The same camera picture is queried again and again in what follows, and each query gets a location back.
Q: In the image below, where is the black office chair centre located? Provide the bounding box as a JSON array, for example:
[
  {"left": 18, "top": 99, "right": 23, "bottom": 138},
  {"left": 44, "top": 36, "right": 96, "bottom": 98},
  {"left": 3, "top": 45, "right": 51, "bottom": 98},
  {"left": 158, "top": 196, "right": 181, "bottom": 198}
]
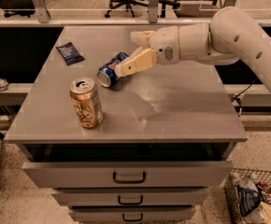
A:
[{"left": 105, "top": 0, "right": 180, "bottom": 18}]

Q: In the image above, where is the red snack bag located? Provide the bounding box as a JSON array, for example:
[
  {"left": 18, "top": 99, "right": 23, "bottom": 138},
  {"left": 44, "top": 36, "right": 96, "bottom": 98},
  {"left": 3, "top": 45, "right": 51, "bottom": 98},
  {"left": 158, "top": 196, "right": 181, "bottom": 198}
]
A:
[{"left": 256, "top": 182, "right": 271, "bottom": 204}]

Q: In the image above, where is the wire basket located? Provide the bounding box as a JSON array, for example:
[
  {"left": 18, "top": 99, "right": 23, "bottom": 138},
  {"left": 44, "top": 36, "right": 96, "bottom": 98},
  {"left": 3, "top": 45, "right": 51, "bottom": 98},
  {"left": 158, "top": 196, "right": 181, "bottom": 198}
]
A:
[{"left": 224, "top": 168, "right": 271, "bottom": 224}]

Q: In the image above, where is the dark blue chip bag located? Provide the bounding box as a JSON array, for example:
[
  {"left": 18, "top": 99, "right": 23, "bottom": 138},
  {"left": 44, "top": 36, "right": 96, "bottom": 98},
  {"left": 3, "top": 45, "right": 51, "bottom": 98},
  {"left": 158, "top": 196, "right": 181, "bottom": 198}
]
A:
[{"left": 237, "top": 188, "right": 261, "bottom": 216}]

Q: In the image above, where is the blue pepsi can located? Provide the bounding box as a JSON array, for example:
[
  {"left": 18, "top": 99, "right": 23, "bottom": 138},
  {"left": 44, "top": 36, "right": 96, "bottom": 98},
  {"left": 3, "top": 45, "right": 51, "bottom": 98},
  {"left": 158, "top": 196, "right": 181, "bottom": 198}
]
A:
[{"left": 97, "top": 52, "right": 129, "bottom": 88}]

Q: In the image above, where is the dark blue snack packet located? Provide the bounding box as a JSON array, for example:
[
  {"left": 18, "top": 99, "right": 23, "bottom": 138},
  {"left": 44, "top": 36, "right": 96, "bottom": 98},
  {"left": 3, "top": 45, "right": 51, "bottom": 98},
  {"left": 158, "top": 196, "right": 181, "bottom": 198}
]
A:
[{"left": 56, "top": 42, "right": 85, "bottom": 65}]

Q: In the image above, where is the bottom grey drawer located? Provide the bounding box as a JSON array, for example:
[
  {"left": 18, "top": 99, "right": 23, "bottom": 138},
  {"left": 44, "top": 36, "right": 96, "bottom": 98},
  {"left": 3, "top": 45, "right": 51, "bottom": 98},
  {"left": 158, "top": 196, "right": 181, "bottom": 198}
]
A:
[{"left": 69, "top": 206, "right": 195, "bottom": 222}]

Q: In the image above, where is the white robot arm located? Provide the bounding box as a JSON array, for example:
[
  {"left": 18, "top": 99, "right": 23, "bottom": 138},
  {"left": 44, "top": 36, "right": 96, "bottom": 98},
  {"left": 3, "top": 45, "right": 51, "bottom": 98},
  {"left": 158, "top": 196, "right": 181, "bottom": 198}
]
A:
[{"left": 115, "top": 7, "right": 271, "bottom": 93}]

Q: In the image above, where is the gold soda can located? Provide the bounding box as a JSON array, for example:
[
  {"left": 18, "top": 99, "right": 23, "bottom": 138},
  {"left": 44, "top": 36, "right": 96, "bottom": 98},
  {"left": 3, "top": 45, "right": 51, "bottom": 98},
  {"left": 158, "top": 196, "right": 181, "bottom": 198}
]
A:
[{"left": 70, "top": 77, "right": 103, "bottom": 129}]

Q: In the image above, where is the top grey drawer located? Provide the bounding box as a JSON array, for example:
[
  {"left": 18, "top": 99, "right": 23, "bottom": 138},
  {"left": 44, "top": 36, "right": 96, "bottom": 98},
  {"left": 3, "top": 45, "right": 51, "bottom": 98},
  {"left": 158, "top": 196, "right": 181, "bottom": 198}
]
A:
[{"left": 22, "top": 161, "right": 233, "bottom": 189}]

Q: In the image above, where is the black cable right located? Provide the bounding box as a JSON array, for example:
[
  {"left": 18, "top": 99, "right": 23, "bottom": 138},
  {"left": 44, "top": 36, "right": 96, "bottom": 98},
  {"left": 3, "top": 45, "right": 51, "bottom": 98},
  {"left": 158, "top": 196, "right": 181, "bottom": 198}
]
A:
[{"left": 230, "top": 77, "right": 258, "bottom": 117}]

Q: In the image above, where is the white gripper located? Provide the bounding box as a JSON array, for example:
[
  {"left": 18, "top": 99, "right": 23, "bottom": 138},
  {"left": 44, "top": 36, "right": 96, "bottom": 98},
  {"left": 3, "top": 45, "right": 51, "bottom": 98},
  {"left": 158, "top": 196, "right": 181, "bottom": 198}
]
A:
[{"left": 115, "top": 26, "right": 180, "bottom": 77}]

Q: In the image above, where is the grey drawer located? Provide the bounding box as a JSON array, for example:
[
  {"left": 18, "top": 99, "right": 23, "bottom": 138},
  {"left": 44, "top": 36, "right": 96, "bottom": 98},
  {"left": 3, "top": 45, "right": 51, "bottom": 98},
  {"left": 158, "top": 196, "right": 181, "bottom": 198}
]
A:
[
  {"left": 22, "top": 161, "right": 233, "bottom": 189},
  {"left": 69, "top": 206, "right": 195, "bottom": 222},
  {"left": 52, "top": 188, "right": 208, "bottom": 207}
]

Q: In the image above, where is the middle grey drawer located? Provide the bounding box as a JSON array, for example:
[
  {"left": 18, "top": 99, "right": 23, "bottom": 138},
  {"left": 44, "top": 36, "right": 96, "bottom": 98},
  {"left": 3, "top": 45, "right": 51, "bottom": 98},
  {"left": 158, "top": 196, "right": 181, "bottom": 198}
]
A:
[{"left": 52, "top": 188, "right": 208, "bottom": 207}]

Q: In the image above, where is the grey drawer cabinet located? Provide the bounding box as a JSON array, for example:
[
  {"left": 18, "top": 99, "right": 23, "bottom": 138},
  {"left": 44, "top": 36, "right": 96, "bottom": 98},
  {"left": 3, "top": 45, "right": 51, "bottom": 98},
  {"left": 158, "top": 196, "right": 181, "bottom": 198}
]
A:
[{"left": 4, "top": 24, "right": 248, "bottom": 224}]

